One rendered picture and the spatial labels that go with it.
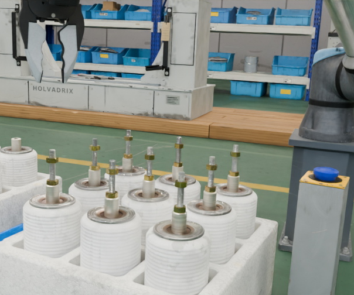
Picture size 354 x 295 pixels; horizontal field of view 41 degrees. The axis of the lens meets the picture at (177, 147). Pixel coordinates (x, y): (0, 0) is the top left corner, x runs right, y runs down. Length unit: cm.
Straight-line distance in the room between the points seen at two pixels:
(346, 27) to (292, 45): 799
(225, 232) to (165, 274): 15
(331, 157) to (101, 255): 70
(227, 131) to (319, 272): 194
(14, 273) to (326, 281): 50
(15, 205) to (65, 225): 34
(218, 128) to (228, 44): 659
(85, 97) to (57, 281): 241
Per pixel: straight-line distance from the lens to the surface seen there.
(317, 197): 79
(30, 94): 332
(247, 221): 89
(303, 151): 123
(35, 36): 76
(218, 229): 77
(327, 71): 122
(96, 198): 87
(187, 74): 288
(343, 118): 124
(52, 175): 80
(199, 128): 274
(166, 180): 93
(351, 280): 121
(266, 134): 267
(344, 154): 123
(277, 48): 910
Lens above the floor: 52
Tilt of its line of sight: 12 degrees down
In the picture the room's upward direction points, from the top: 3 degrees clockwise
